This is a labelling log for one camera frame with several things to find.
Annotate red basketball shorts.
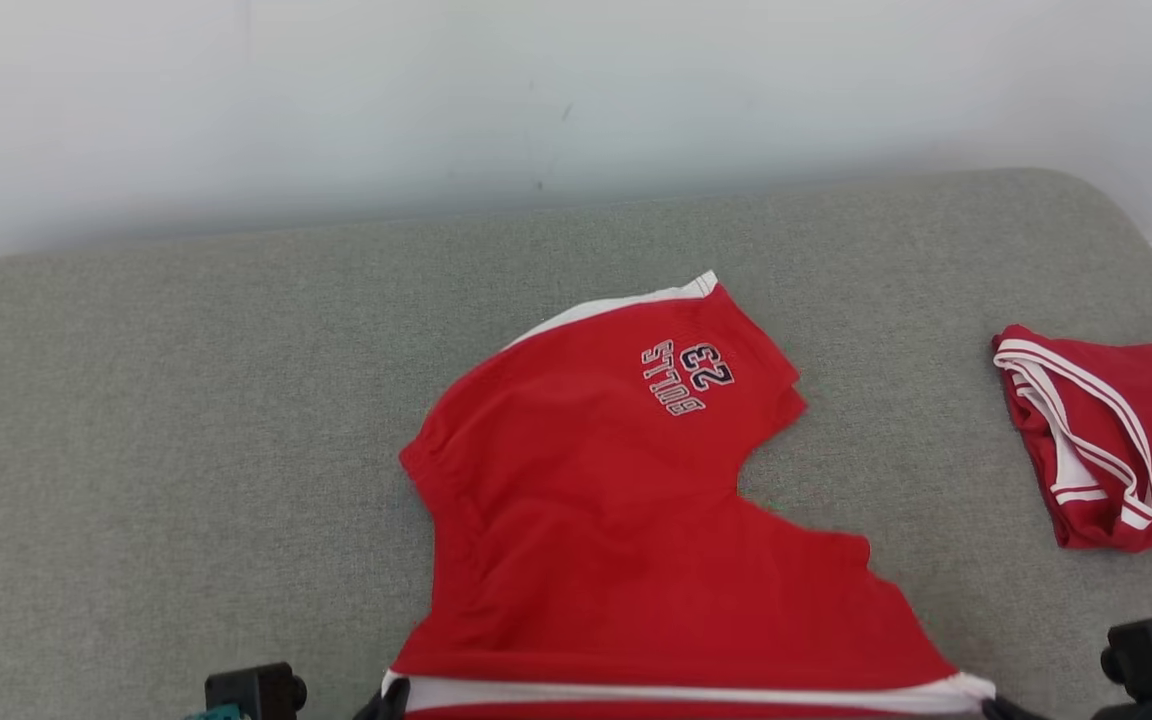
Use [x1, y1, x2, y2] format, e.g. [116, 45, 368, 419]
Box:
[381, 270, 997, 720]

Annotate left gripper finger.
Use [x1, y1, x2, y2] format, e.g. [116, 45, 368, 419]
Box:
[354, 678, 409, 720]

